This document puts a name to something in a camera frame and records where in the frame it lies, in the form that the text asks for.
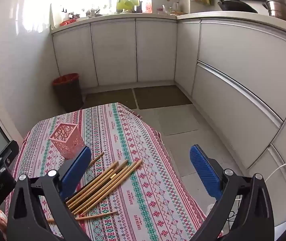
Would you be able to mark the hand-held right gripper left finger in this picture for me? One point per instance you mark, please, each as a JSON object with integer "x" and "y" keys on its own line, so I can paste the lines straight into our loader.
{"x": 76, "y": 170}

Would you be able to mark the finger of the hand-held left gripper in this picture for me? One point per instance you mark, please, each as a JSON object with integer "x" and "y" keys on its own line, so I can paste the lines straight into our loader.
{"x": 5, "y": 157}

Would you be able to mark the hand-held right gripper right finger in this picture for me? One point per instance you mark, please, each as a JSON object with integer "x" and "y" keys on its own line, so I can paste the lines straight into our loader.
{"x": 204, "y": 170}

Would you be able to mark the pink lattice utensil holder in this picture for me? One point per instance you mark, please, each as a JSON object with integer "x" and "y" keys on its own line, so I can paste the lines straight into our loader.
{"x": 67, "y": 143}

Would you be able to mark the bunch of wooden chopsticks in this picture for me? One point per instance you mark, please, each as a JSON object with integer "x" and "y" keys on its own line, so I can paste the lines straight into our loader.
{"x": 107, "y": 180}

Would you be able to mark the patterned striped tablecloth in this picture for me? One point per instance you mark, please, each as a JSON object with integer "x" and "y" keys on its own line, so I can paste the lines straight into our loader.
{"x": 145, "y": 180}

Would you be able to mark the dark bin with red liner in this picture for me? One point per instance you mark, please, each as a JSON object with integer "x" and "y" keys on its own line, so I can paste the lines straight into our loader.
{"x": 69, "y": 95}

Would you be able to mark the dark floor mat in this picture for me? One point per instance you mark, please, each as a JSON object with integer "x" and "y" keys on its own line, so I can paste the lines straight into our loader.
{"x": 112, "y": 98}
{"x": 160, "y": 96}

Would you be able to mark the white kitchen cabinet with drawers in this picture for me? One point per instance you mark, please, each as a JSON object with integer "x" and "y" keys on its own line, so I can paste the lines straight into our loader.
{"x": 233, "y": 67}

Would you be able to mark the white kitchen cabinet with doors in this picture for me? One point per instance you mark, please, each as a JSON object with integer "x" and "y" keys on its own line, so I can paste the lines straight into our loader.
{"x": 115, "y": 52}

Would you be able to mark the red plastic basket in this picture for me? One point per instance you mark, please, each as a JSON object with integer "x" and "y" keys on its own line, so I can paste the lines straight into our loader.
{"x": 66, "y": 22}

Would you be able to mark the white kitchen countertop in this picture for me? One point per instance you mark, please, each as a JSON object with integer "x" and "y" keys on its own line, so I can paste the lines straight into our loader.
{"x": 208, "y": 15}

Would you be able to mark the black wok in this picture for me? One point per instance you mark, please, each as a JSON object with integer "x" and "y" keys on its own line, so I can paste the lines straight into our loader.
{"x": 235, "y": 6}

